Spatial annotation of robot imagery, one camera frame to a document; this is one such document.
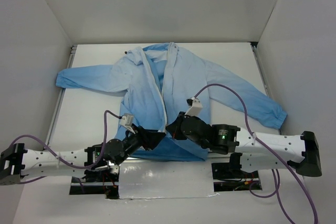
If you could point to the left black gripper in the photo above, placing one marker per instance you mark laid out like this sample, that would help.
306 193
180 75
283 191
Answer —
143 134

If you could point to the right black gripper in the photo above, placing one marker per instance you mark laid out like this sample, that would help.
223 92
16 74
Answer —
179 122

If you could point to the light blue zip jacket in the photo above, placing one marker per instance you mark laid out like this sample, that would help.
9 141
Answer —
157 81

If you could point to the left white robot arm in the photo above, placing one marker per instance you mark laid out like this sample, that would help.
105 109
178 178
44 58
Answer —
20 165

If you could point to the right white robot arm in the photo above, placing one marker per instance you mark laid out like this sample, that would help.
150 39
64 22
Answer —
251 151

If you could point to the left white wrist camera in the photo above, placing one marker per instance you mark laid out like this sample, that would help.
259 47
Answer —
126 121

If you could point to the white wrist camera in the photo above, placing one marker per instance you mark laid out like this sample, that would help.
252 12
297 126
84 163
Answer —
195 107
126 121

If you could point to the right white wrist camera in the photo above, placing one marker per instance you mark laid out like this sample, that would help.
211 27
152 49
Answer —
195 107

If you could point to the aluminium rail frame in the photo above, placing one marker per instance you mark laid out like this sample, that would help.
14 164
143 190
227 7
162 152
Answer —
81 114

